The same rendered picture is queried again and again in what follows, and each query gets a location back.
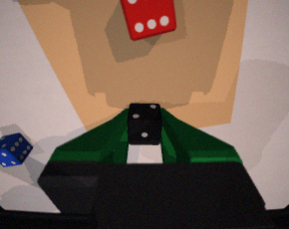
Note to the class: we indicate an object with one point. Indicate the red die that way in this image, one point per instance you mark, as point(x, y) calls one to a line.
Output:
point(147, 18)

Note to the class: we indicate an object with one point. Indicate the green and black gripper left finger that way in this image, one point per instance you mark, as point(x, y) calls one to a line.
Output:
point(98, 144)

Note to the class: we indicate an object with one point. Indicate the black die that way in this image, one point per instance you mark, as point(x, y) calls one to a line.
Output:
point(144, 124)

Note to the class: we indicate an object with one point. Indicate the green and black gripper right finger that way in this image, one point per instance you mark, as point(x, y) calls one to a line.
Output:
point(191, 144)

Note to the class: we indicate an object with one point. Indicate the tan flat mat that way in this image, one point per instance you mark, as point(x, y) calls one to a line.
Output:
point(191, 72)

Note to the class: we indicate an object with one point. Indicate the blue die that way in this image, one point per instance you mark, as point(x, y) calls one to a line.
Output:
point(14, 149)

